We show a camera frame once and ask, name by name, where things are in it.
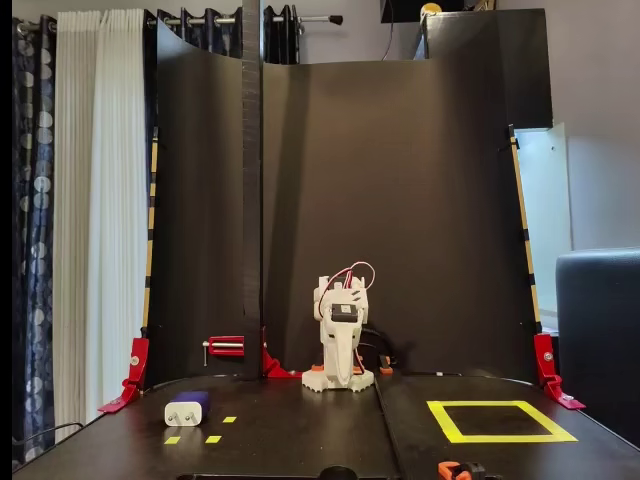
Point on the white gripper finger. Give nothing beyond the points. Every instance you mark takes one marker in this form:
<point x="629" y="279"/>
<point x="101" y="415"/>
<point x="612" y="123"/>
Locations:
<point x="353" y="347"/>
<point x="336" y="357"/>

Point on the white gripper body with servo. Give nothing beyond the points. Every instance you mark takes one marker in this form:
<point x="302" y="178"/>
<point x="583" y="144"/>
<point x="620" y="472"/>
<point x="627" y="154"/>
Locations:
<point x="338" y="345"/>

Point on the blue and white charger block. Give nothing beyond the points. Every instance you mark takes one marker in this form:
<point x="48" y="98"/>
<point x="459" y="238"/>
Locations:
<point x="185" y="414"/>

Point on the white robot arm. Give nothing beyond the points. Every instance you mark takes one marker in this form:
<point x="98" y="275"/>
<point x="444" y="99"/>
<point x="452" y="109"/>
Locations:
<point x="319" y="300"/>

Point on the red screw clamp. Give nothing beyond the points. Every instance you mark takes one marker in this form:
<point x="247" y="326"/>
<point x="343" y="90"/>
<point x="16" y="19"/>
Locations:
<point x="227" y="347"/>

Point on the black curved backdrop board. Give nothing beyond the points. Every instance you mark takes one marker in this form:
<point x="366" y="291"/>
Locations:
<point x="400" y="200"/>

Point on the orange and black spring clamp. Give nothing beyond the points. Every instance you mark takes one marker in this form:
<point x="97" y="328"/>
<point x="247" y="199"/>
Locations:
<point x="450" y="471"/>

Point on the yellow tape square outline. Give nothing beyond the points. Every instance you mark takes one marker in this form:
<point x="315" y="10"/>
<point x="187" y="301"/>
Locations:
<point x="500" y="439"/>

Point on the red table clamp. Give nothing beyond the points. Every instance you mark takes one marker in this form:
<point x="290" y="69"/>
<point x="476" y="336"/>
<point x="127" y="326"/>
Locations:
<point x="139" y="360"/>
<point x="545" y="360"/>

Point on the yellow black striped stick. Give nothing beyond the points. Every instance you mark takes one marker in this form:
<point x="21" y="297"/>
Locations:
<point x="525" y="240"/>
<point x="151" y="225"/>

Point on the white cabinet door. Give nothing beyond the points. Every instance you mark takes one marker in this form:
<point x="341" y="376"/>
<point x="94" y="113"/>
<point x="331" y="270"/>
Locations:
<point x="545" y="200"/>

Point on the black leather armchair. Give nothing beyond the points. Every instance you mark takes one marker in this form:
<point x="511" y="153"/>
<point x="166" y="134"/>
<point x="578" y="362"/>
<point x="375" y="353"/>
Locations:
<point x="600" y="340"/>

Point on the white pleated curtain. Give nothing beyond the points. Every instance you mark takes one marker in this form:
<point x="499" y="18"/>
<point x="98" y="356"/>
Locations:
<point x="100" y="200"/>

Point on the dark blue eyelet curtain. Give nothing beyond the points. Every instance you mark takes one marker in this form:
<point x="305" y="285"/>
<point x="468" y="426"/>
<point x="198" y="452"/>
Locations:
<point x="280" y="40"/>

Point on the silver curtain rod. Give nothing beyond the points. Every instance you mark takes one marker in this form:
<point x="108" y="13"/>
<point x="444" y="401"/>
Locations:
<point x="315" y="19"/>

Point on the black cabinet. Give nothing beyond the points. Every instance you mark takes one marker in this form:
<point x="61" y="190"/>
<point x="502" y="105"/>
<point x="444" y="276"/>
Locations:
<point x="500" y="40"/>

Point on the yellow ball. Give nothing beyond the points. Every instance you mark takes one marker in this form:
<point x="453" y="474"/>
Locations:
<point x="430" y="9"/>

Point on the dark blue dotted curtain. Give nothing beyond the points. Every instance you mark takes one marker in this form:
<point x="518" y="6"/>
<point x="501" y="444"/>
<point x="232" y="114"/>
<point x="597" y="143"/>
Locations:
<point x="35" y="200"/>

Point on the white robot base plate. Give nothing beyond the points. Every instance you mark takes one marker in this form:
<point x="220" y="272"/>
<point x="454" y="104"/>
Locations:
<point x="312" y="382"/>

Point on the red corner bracket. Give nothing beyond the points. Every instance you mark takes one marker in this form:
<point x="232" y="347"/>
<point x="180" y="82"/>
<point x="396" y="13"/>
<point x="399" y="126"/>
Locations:
<point x="272" y="369"/>

